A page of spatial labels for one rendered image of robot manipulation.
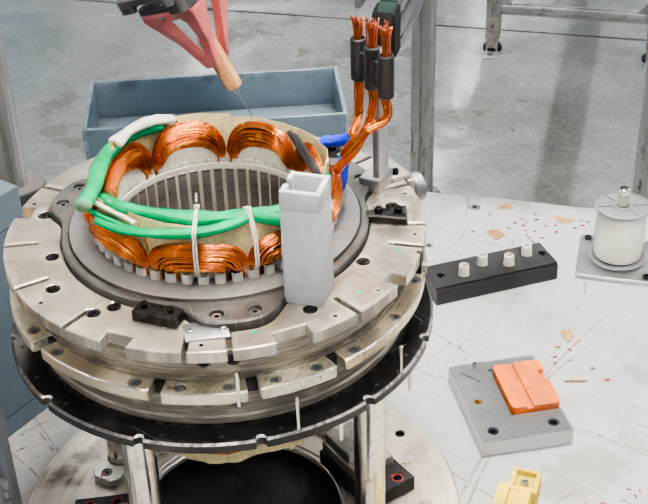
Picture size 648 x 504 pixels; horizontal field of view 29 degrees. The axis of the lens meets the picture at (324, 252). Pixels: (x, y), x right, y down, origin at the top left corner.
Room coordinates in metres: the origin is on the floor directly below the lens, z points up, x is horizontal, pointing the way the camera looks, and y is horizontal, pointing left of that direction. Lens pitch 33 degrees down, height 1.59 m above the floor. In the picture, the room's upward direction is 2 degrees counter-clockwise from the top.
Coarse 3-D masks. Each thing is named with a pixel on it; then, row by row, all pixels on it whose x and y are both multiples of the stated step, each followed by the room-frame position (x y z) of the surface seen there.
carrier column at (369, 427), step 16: (384, 400) 0.75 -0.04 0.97; (368, 416) 0.74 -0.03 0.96; (384, 416) 0.75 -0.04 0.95; (368, 432) 0.74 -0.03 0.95; (384, 432) 0.75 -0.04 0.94; (368, 448) 0.74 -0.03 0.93; (384, 448) 0.75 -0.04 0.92; (368, 464) 0.74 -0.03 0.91; (384, 464) 0.75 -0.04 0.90; (368, 480) 0.74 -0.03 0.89; (384, 480) 0.75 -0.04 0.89; (368, 496) 0.74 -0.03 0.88; (384, 496) 0.75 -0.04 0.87
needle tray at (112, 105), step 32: (96, 96) 1.15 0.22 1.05; (128, 96) 1.15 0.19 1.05; (160, 96) 1.15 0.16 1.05; (192, 96) 1.15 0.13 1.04; (224, 96) 1.16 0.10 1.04; (256, 96) 1.16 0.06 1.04; (288, 96) 1.16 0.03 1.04; (320, 96) 1.16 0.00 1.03; (96, 128) 1.05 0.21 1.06; (320, 128) 1.06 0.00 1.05
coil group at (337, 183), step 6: (330, 168) 0.83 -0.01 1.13; (336, 174) 0.82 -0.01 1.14; (336, 180) 0.81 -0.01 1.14; (336, 186) 0.80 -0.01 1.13; (342, 186) 0.82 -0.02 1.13; (336, 192) 0.80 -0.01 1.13; (342, 192) 0.81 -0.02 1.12; (336, 198) 0.79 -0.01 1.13; (336, 204) 0.79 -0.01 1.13; (336, 210) 0.79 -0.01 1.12; (336, 216) 0.79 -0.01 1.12
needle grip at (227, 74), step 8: (216, 40) 1.10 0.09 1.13; (216, 48) 1.10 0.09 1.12; (224, 56) 1.10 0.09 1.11; (224, 64) 1.10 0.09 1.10; (216, 72) 1.10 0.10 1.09; (224, 72) 1.09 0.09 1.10; (232, 72) 1.10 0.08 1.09; (224, 80) 1.09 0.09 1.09; (232, 80) 1.09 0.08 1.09; (240, 80) 1.10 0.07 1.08; (232, 88) 1.09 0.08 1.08
